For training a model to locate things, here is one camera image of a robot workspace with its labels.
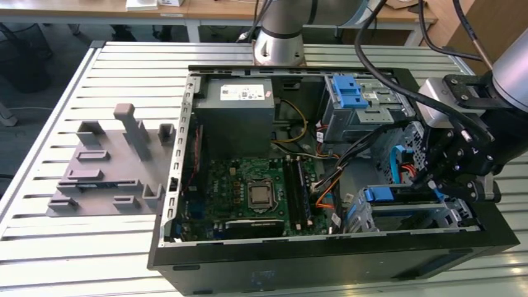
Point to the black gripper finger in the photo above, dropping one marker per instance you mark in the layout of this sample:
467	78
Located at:
438	154
470	188

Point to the hard disk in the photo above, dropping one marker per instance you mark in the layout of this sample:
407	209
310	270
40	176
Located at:
379	193

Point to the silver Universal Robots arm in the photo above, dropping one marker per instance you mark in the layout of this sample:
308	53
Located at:
278	46

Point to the metal disk bay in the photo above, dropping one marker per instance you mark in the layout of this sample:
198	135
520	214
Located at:
406	213

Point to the metal optical drive cage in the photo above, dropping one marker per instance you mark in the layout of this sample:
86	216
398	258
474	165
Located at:
355	130

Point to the blue plastic drive latch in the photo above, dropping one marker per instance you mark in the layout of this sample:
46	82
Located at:
348	92

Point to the wooden cabinet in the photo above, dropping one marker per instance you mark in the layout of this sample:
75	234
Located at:
503	18

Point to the silver CPU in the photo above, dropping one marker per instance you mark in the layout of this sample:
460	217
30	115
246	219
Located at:
260	195

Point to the brown cardboard piece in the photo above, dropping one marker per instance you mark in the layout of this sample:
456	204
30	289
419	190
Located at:
402	3

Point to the grey power supply unit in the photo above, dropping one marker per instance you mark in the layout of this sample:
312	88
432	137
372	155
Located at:
235	130

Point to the black graphics card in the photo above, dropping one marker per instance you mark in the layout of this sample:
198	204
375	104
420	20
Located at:
255	228

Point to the black open PC case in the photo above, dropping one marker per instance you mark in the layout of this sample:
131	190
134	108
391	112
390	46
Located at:
288	269

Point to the green motherboard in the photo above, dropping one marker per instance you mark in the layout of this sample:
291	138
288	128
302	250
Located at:
224	185

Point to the grey plastic parts rack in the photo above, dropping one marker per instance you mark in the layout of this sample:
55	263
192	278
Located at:
115	173

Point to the small white box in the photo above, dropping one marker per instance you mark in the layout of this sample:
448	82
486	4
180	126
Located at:
171	2

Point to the green bare RAM stick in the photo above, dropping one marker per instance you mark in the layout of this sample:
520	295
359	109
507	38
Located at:
96	186

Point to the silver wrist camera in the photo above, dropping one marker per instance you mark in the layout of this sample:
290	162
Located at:
438	106

